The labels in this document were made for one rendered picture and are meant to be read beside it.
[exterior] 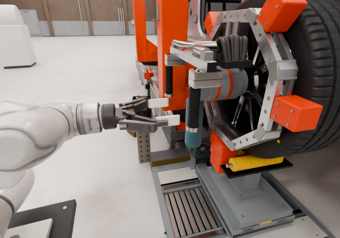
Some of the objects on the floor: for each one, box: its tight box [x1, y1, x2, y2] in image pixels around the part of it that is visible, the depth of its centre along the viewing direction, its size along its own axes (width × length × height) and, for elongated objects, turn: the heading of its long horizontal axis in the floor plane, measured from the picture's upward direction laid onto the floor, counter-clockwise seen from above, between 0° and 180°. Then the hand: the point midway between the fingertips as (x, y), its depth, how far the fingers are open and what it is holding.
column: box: [136, 132, 151, 164], centre depth 158 cm, size 10×10×42 cm
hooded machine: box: [0, 5, 37, 69], centre depth 504 cm, size 77×71×150 cm
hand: (170, 110), depth 60 cm, fingers open, 13 cm apart
